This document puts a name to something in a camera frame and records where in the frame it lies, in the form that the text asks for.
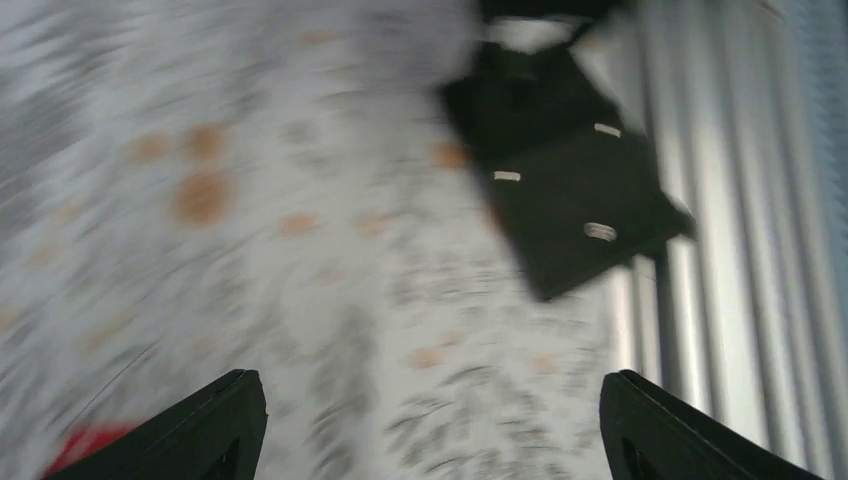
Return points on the aluminium rail frame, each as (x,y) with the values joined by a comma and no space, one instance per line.
(747,319)

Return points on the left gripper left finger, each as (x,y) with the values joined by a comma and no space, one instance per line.
(215,433)

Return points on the floral patterned table mat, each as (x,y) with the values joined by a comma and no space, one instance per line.
(191,187)

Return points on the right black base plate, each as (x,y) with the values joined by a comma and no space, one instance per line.
(575,191)

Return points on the red VIP card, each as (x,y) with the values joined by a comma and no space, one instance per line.
(84,441)

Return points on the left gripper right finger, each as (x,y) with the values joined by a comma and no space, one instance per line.
(649,433)

